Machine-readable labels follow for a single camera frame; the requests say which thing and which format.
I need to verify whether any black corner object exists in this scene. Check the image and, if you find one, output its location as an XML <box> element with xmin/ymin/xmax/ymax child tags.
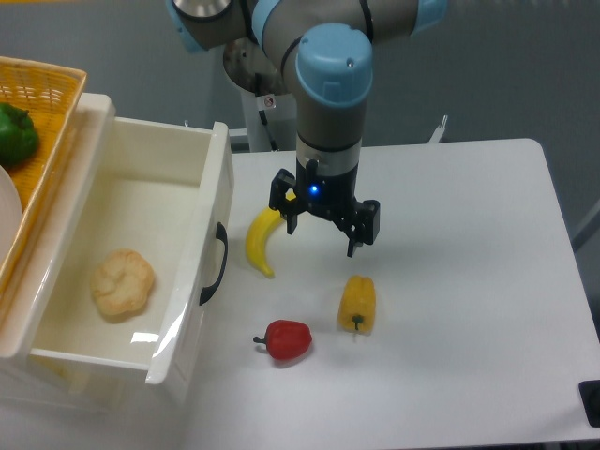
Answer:
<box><xmin>578</xmin><ymin>380</ymin><xmax>600</xmax><ymax>428</ymax></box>

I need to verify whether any white drawer cabinet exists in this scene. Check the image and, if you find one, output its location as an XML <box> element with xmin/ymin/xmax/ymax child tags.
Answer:
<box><xmin>0</xmin><ymin>92</ymin><xmax>188</xmax><ymax>415</ymax></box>

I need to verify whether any red toy bell pepper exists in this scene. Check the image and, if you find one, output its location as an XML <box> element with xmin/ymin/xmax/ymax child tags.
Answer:
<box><xmin>253</xmin><ymin>320</ymin><xmax>312</xmax><ymax>361</ymax></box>

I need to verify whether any toy bread bun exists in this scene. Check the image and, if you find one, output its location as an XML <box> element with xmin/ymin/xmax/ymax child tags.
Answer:
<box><xmin>90</xmin><ymin>248</ymin><xmax>155</xmax><ymax>321</ymax></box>

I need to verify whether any white plate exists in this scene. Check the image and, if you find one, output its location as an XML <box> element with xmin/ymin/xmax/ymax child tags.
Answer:
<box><xmin>0</xmin><ymin>168</ymin><xmax>23</xmax><ymax>262</ymax></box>

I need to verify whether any green toy bell pepper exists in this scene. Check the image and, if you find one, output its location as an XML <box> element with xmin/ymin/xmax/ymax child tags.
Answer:
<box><xmin>0</xmin><ymin>102</ymin><xmax>39</xmax><ymax>167</ymax></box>

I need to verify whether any yellow toy banana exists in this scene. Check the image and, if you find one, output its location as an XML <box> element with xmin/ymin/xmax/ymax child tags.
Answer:
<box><xmin>245</xmin><ymin>207</ymin><xmax>284</xmax><ymax>278</ymax></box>

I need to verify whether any yellow toy bell pepper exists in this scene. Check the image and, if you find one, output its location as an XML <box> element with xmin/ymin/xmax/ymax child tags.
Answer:
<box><xmin>337</xmin><ymin>275</ymin><xmax>377</xmax><ymax>334</ymax></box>

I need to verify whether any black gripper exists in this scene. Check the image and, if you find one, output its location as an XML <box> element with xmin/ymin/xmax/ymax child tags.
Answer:
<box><xmin>269</xmin><ymin>162</ymin><xmax>381</xmax><ymax>258</ymax></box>

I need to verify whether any white table clamp bracket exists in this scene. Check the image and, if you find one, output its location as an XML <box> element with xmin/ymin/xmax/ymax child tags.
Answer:
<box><xmin>427</xmin><ymin>114</ymin><xmax>448</xmax><ymax>144</ymax></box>

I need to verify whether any yellow woven basket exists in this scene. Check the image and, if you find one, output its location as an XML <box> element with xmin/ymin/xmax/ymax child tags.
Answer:
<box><xmin>1</xmin><ymin>56</ymin><xmax>87</xmax><ymax>293</ymax></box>

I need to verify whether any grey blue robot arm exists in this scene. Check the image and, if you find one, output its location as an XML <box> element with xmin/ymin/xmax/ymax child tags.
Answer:
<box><xmin>167</xmin><ymin>1</ymin><xmax>448</xmax><ymax>254</ymax></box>

